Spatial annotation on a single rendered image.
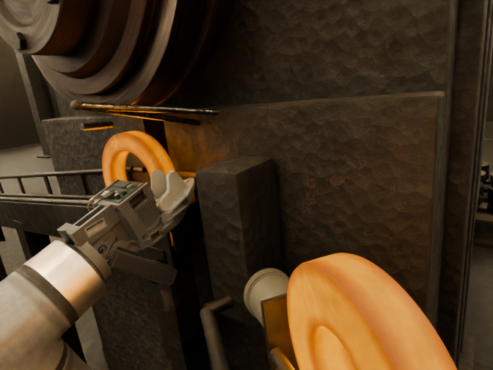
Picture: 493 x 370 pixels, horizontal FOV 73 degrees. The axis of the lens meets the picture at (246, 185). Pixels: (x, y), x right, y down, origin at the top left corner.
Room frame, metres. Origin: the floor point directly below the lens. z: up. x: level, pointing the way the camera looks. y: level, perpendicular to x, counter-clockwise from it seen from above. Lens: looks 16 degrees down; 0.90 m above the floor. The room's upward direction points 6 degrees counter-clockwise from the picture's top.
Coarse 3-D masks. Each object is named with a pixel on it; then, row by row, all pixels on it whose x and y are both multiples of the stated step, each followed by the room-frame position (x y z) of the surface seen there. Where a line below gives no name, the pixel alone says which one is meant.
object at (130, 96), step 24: (168, 0) 0.46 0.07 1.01; (192, 0) 0.48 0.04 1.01; (168, 24) 0.46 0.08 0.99; (192, 24) 0.50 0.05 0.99; (144, 48) 0.50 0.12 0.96; (168, 48) 0.47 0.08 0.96; (192, 48) 0.53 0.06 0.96; (144, 72) 0.50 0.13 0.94; (168, 72) 0.53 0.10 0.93; (72, 96) 0.63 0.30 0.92; (96, 96) 0.58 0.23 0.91; (120, 96) 0.54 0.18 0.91; (144, 96) 0.56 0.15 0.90
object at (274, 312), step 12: (264, 300) 0.25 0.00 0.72; (276, 300) 0.25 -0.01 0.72; (264, 312) 0.25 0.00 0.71; (276, 312) 0.25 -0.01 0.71; (264, 324) 0.25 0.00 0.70; (276, 324) 0.25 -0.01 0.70; (288, 324) 0.25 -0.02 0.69; (276, 336) 0.25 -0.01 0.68; (288, 336) 0.25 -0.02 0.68; (288, 348) 0.25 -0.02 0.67
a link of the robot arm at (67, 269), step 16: (48, 256) 0.34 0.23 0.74; (64, 256) 0.35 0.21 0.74; (80, 256) 0.35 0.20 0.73; (48, 272) 0.33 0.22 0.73; (64, 272) 0.33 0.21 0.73; (80, 272) 0.34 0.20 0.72; (96, 272) 0.35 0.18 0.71; (64, 288) 0.32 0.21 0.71; (80, 288) 0.33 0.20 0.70; (96, 288) 0.35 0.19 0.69; (80, 304) 0.33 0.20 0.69
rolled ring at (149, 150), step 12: (132, 132) 0.60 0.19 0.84; (108, 144) 0.62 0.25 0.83; (120, 144) 0.60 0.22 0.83; (132, 144) 0.58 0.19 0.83; (144, 144) 0.56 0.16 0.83; (156, 144) 0.58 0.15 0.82; (108, 156) 0.63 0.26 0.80; (120, 156) 0.63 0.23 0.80; (144, 156) 0.56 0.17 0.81; (156, 156) 0.55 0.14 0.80; (168, 156) 0.57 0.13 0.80; (108, 168) 0.64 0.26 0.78; (120, 168) 0.65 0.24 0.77; (156, 168) 0.55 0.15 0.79; (168, 168) 0.56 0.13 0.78; (108, 180) 0.64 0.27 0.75; (120, 180) 0.65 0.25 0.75
